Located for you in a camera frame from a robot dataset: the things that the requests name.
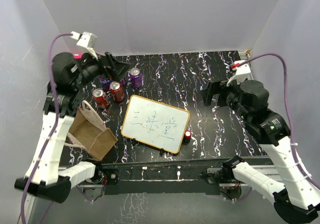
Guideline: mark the red light strip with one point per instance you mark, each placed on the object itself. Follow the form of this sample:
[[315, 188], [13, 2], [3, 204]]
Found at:
[[77, 56]]

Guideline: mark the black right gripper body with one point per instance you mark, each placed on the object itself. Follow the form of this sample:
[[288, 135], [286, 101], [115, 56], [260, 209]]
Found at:
[[232, 97]]

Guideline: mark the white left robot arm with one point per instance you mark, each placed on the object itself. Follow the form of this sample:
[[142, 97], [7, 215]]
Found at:
[[68, 117]]

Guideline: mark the brown canvas bag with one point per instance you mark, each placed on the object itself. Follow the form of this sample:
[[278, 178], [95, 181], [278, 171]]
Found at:
[[89, 132]]

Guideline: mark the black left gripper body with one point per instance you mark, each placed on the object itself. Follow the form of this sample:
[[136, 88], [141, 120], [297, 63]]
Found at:
[[88, 71]]

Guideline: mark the yellow framed whiteboard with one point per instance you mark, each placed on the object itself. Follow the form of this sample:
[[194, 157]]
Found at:
[[156, 124]]

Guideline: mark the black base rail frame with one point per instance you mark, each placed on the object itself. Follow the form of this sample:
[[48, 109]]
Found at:
[[202, 176]]

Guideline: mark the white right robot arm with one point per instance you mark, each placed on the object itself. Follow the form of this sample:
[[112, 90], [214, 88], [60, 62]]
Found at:
[[295, 199]]

